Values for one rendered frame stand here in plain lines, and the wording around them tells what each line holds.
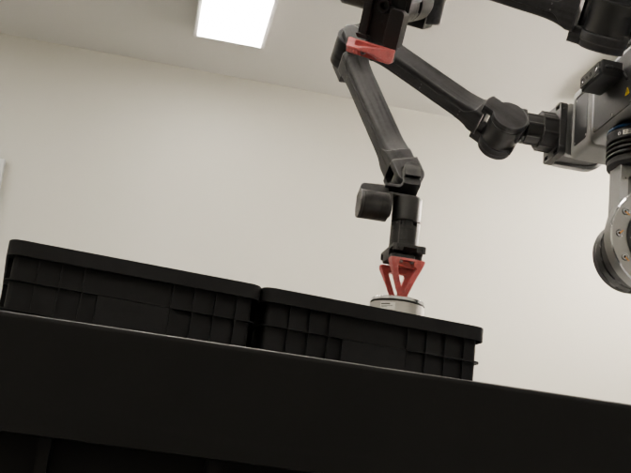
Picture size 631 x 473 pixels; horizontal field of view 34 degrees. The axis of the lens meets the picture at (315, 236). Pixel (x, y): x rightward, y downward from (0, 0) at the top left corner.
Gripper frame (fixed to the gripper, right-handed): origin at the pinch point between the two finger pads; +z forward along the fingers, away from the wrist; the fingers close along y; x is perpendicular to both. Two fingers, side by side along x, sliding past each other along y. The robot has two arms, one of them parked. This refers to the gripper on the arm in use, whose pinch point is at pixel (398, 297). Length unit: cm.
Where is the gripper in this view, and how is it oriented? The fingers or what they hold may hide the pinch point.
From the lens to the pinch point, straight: 196.5
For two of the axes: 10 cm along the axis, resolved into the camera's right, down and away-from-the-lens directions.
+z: -1.1, 9.6, -2.6
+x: 9.7, 1.6, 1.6
